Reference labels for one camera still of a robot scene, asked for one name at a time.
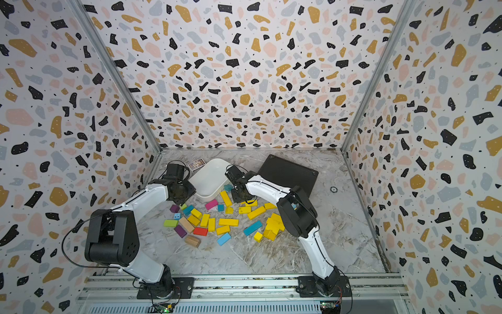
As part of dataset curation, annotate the long yellow block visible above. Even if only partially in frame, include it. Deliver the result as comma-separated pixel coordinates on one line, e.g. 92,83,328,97
220,191,233,207

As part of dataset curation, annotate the small yellow cube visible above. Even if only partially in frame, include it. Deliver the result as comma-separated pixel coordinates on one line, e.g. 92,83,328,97
254,232,264,243

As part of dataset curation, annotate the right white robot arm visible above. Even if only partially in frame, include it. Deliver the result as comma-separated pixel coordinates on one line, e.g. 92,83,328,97
225,164,341,296

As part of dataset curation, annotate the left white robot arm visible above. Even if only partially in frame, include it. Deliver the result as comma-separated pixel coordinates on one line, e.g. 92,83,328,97
84,160,196,298

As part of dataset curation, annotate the long yellow block diagonal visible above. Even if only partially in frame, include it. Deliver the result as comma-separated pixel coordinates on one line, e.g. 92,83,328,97
248,206,267,221

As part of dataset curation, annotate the magenta block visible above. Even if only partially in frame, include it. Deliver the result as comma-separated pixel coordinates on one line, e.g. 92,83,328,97
205,200,218,210

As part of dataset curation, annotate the yellow flat block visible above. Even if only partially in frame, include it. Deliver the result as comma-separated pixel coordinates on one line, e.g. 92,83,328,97
218,218,239,227

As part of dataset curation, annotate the white plastic bin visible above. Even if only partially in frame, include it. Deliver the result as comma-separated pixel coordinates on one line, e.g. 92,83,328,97
189,158,231,202

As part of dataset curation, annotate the green block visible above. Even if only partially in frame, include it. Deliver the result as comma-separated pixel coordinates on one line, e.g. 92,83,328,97
163,219,179,228

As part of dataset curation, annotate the small playing card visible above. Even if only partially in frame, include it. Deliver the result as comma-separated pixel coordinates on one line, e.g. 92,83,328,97
188,158,206,171

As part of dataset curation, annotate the long teal block centre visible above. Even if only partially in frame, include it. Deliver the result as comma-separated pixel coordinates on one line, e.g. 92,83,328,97
244,221,263,236

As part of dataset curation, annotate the yellow upright block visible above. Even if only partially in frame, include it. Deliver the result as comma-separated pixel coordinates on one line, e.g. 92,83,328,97
208,218,216,232

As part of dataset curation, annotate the purple block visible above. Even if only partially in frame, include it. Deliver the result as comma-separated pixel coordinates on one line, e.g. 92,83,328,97
174,225,187,238

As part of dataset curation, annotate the red block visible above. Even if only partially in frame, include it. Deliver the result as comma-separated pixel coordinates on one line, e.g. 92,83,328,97
193,227,209,237

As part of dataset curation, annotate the yellow block pile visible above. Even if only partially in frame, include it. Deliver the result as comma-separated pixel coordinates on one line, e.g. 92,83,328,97
264,213,285,242

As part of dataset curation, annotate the black hard case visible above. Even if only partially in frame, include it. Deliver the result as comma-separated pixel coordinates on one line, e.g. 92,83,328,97
258,154,319,196

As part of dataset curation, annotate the light blue block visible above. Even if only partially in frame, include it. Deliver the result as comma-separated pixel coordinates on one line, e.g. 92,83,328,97
217,233,231,246

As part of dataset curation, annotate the natural wood block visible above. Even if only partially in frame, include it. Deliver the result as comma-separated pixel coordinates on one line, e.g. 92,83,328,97
184,235,201,248

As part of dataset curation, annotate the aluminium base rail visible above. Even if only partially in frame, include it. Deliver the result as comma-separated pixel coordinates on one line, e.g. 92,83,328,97
76,273,414,313

